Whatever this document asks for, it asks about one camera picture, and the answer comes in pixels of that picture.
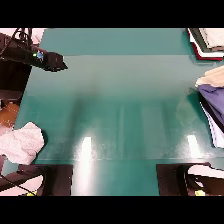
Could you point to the red folded garment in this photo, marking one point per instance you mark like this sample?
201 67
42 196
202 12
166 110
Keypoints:
204 57

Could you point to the cream folded garment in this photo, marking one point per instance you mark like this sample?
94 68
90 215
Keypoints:
213 36

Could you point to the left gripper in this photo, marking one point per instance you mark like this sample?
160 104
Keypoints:
55 62

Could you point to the black garment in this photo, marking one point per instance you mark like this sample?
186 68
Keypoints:
213 117

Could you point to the purple garment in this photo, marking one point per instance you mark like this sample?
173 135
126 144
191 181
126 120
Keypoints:
213 96

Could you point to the white garment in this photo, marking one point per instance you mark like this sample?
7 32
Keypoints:
20 142

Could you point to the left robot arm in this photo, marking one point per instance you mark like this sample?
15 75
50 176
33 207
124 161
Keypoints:
19 52

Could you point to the pale lilac garment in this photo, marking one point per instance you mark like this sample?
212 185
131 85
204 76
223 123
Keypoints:
217 135

